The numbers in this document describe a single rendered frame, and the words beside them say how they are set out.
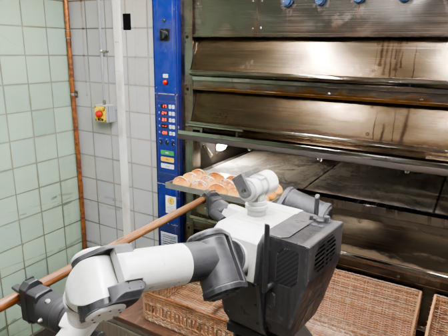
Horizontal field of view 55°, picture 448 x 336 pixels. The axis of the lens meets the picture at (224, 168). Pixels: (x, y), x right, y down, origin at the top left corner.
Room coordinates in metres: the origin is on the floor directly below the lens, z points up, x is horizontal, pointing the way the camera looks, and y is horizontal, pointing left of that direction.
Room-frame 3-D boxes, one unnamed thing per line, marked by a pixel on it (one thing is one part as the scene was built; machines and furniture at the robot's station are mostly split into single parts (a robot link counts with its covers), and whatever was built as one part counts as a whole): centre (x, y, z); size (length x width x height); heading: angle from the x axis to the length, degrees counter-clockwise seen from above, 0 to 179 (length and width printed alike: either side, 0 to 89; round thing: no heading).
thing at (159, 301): (1.88, 0.02, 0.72); 0.56 x 0.49 x 0.28; 60
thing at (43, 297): (0.98, 0.46, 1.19); 0.12 x 0.10 x 0.13; 59
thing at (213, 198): (1.70, 0.03, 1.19); 0.12 x 0.10 x 0.13; 25
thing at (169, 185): (2.03, -0.04, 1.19); 0.55 x 0.36 x 0.03; 60
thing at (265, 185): (1.12, -0.09, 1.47); 0.10 x 0.07 x 0.09; 143
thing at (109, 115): (2.55, 0.71, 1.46); 0.10 x 0.07 x 0.10; 60
